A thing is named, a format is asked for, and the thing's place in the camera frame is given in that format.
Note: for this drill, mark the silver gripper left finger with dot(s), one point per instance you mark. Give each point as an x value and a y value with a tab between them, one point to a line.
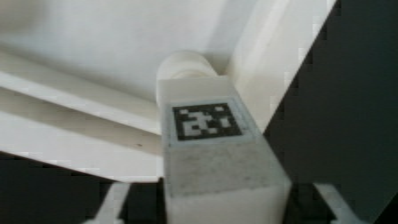
109	212

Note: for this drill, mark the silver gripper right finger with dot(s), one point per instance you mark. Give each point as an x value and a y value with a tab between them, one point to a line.
318	206

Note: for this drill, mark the white leg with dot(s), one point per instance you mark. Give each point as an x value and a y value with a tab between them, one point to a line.
224	180

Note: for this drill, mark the white square table top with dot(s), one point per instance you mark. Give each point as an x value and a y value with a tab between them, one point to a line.
82	48

